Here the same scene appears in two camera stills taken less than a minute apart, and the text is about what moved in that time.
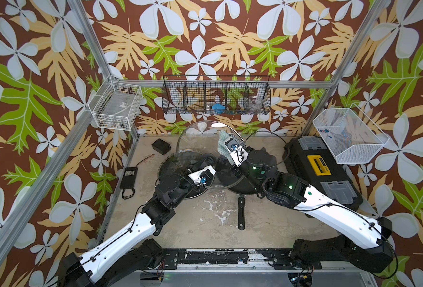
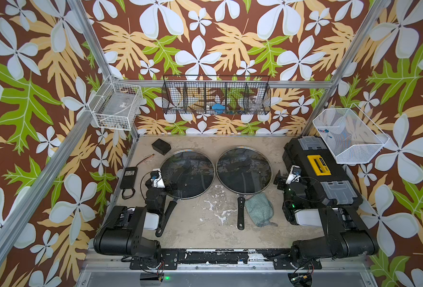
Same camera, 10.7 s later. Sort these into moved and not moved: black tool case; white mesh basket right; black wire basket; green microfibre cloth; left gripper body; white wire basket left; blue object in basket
Moved: left gripper body; green microfibre cloth
Not moved: black tool case; white wire basket left; black wire basket; blue object in basket; white mesh basket right
